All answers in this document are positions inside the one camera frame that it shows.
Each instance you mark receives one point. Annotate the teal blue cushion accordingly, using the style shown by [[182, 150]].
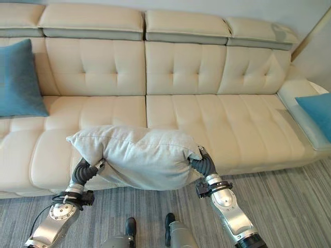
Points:
[[18, 80], [316, 113]]

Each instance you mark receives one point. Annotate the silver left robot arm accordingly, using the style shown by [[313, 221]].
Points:
[[55, 220]]

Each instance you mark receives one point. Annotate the light grey cushion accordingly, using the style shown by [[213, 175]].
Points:
[[134, 155]]

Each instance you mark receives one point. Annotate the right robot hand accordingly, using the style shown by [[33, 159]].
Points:
[[204, 165]]

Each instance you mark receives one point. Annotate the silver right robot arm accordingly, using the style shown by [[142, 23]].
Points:
[[227, 206]]

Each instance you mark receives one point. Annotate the cream leather sofa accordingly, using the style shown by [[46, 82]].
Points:
[[155, 77]]

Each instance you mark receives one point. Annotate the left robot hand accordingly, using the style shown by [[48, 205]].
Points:
[[82, 173]]

